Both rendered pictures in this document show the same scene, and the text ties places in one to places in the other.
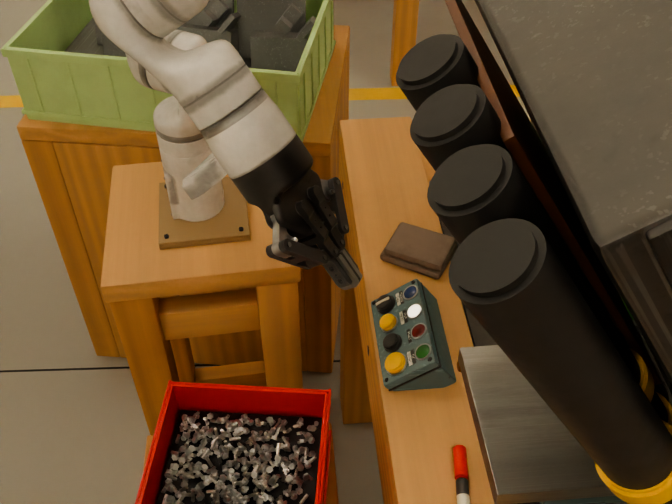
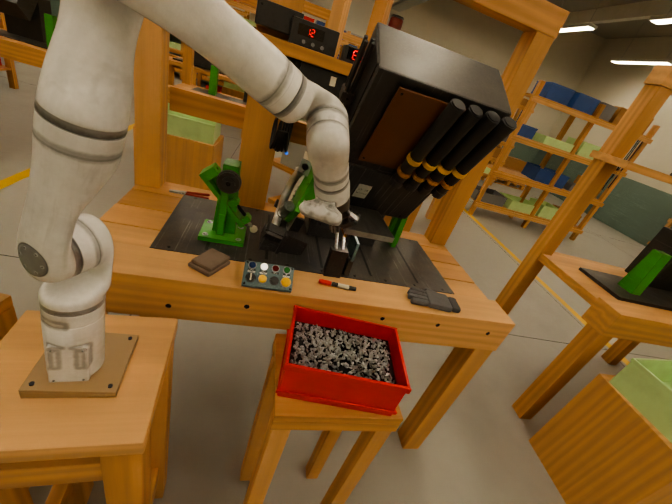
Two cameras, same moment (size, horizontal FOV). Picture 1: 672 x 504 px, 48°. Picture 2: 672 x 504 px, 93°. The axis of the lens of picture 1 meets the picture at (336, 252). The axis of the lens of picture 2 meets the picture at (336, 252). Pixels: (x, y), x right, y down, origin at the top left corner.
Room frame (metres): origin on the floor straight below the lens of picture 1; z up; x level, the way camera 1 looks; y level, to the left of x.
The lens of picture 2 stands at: (0.68, 0.71, 1.52)
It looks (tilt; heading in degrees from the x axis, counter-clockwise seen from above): 29 degrees down; 257
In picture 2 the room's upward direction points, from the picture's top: 19 degrees clockwise
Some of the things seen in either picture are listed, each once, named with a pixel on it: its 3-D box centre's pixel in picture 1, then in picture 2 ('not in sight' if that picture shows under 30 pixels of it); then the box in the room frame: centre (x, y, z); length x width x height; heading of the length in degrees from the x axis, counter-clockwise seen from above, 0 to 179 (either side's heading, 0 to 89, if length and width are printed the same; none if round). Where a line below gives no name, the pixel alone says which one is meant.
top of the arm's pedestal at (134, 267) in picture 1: (200, 220); (79, 374); (1.00, 0.24, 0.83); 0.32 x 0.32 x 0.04; 9
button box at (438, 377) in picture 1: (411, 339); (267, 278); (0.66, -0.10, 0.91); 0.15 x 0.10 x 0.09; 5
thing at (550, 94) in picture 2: not in sight; (552, 166); (-3.77, -4.61, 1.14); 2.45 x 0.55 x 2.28; 2
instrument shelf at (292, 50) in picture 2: not in sight; (351, 70); (0.52, -0.68, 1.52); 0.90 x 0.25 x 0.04; 5
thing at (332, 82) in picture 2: not in sight; (318, 90); (0.63, -0.62, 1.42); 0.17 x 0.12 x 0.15; 5
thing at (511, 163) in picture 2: not in sight; (505, 169); (-5.64, -8.47, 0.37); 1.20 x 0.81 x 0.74; 4
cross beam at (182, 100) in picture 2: not in sight; (327, 140); (0.53, -0.78, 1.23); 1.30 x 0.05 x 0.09; 5
